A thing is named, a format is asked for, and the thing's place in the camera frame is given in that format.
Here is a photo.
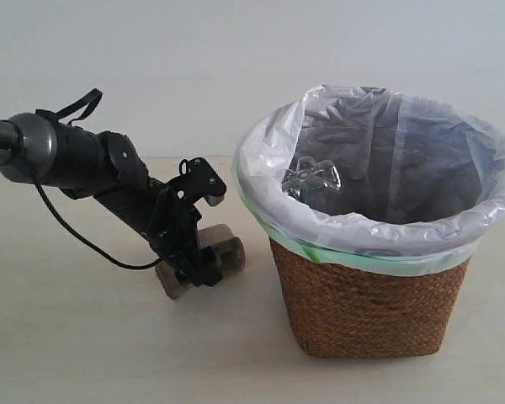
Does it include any woven brown wicker basket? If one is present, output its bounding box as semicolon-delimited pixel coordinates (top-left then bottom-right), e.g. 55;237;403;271
269;239;470;359

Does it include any black cable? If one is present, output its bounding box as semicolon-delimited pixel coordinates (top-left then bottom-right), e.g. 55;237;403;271
20;88;169;270

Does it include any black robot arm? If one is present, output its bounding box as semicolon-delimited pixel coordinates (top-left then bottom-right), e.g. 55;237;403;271
0;111;226;286

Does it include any white plastic bin liner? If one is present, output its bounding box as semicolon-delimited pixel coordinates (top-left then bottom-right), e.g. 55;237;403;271
233;85;505;277

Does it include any red label clear bottle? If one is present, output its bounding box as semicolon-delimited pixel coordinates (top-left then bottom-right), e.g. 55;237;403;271
281;157;342;203

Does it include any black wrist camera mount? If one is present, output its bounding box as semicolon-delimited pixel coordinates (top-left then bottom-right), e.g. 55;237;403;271
168;157;227;207

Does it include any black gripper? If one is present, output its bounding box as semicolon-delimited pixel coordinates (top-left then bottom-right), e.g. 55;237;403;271
95;178;221;287

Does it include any grey cardboard pulp tray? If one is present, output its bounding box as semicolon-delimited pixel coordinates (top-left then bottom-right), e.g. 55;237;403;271
155;224;246;300

